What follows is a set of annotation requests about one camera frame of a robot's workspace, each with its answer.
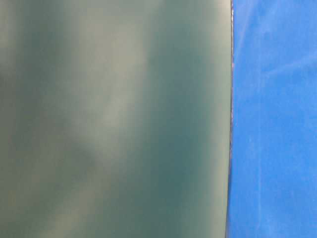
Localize blue table cloth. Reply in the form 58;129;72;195
226;0;317;238

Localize grey-green blurred panel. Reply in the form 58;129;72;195
0;0;231;238

